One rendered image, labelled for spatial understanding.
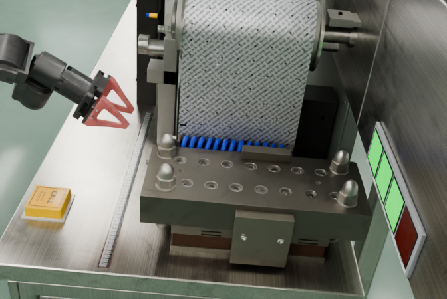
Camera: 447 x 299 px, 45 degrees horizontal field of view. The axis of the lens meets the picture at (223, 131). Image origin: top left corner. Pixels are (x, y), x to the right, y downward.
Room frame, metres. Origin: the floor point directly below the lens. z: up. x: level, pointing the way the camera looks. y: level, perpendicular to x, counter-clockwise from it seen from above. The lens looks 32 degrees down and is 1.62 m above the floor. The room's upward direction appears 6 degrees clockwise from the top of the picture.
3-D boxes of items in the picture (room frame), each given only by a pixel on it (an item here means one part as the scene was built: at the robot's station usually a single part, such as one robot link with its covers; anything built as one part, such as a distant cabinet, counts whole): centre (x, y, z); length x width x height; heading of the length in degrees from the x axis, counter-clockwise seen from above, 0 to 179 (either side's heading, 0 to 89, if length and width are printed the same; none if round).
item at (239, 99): (0.92, -0.03, 1.12); 0.23 x 0.01 x 0.18; 91
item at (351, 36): (0.98, -0.19, 1.25); 0.07 x 0.04 x 0.04; 91
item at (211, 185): (0.80, -0.07, 1.00); 0.40 x 0.16 x 0.06; 91
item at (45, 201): (0.81, 0.33, 0.91); 0.07 x 0.07 x 0.02; 1
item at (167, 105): (1.01, 0.14, 1.05); 0.06 x 0.05 x 0.31; 91
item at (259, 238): (0.70, -0.08, 0.96); 0.10 x 0.03 x 0.11; 91
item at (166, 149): (0.84, 0.10, 1.05); 0.04 x 0.04 x 0.04
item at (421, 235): (0.59, -0.23, 1.18); 0.25 x 0.01 x 0.07; 1
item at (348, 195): (0.76, -0.23, 1.05); 0.04 x 0.04 x 0.04
